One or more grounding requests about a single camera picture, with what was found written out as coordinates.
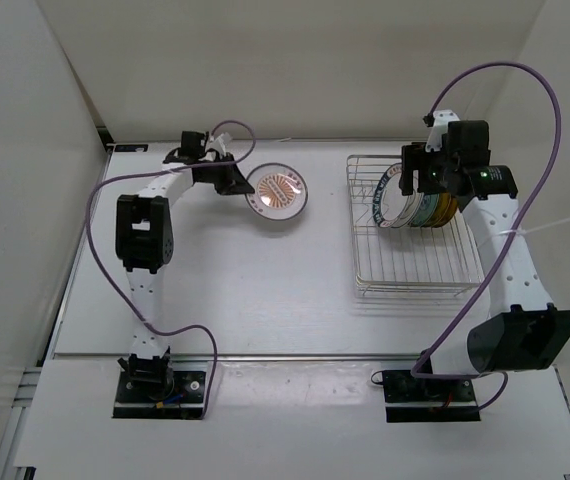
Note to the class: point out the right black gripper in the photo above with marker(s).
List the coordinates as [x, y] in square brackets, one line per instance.
[412, 158]

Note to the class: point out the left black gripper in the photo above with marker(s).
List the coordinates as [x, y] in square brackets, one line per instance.
[233, 182]

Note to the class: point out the white plate teal line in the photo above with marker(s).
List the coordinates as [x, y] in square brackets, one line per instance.
[409, 210]

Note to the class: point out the orange sunburst white plate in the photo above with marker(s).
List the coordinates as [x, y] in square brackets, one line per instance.
[280, 192]

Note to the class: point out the dark blue rim plate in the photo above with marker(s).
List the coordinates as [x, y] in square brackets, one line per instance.
[387, 200]

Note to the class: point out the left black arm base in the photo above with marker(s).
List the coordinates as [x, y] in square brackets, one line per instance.
[185, 392]

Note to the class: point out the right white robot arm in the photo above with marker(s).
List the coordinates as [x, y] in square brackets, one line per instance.
[510, 323]

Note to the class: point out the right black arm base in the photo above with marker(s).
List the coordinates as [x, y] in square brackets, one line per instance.
[411, 400]

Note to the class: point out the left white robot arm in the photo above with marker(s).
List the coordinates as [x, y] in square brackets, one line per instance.
[145, 246]

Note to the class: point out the light blue patterned plate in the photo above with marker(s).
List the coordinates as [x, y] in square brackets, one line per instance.
[426, 209]

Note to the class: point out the yellow patterned plate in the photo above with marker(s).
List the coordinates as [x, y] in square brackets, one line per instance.
[450, 212]
[440, 211]

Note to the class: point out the left dark label sticker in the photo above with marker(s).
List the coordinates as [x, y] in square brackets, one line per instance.
[131, 148]

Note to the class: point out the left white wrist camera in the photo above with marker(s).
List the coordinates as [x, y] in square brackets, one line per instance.
[217, 147]

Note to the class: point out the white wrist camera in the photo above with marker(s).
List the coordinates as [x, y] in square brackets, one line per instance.
[217, 147]
[437, 123]

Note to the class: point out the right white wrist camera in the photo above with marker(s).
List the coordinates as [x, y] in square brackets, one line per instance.
[437, 123]

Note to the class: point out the metal wire dish rack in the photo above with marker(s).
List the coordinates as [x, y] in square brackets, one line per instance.
[390, 262]

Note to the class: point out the aluminium table rail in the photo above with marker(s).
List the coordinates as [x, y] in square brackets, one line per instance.
[258, 357]

